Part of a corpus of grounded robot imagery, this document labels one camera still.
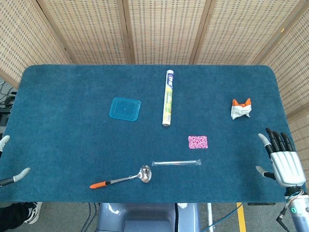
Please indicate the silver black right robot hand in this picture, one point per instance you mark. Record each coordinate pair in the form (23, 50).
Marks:
(287, 166)

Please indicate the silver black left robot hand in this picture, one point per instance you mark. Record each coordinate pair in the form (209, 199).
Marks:
(21, 173)

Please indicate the pink patterned wrapper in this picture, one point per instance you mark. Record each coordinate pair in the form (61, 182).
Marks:
(198, 142)

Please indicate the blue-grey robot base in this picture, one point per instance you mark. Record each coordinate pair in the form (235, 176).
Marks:
(144, 217)

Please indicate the black white sneaker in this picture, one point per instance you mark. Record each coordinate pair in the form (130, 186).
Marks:
(33, 212)

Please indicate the black trouser leg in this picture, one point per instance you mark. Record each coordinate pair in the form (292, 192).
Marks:
(12, 217)

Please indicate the blue felt table cover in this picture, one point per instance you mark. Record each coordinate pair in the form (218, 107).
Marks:
(60, 145)

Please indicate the black equipment box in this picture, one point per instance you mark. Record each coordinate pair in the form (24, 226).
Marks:
(3, 117)

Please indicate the yellow floor tape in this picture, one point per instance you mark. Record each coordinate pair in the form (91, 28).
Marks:
(241, 217)

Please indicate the crumpled orange white packet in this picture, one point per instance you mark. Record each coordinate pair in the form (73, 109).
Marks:
(240, 111)

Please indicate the woven bamboo screen panel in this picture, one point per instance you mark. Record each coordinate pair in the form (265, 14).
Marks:
(164, 31)
(294, 60)
(19, 36)
(236, 31)
(91, 31)

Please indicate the clear wrapped straw pack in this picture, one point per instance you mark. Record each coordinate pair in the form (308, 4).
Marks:
(176, 163)

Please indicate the blue transparent plastic lid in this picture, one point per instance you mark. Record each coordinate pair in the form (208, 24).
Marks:
(124, 109)

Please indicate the cling film roll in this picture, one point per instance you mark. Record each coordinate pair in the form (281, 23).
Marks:
(168, 99)

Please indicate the black table bracket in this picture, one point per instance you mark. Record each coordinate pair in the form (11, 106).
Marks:
(260, 204)

